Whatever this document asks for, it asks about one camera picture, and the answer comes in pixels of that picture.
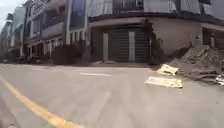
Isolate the dark hedge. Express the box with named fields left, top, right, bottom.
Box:
left=51, top=44, right=88, bottom=66

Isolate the row of multi-storey buildings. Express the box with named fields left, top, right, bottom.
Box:
left=0, top=0, right=73, bottom=64

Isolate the grey building with shutter gate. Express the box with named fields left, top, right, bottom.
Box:
left=65, top=0, right=224, bottom=66

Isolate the yellowish crumpled sack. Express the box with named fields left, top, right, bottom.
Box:
left=156, top=63, right=180, bottom=77

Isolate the pile of rubble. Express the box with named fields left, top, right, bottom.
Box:
left=166, top=44, right=224, bottom=84

